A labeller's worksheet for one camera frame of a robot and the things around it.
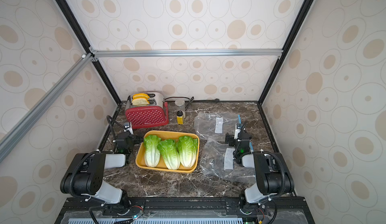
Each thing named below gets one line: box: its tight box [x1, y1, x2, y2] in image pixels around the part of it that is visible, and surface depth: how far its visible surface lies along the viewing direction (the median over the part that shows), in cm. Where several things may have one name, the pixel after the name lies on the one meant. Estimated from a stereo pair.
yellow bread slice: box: [132, 92, 150, 100], surface depth 96 cm
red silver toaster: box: [125, 92, 169, 130], surface depth 99 cm
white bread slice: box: [131, 97, 150, 107], surface depth 96 cm
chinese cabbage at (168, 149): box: [157, 139, 181, 170], surface depth 84 cm
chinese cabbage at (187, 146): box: [176, 135, 198, 168], surface depth 87 cm
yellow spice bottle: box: [176, 109, 184, 125], surface depth 105 cm
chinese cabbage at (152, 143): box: [143, 134, 162, 168], surface depth 86 cm
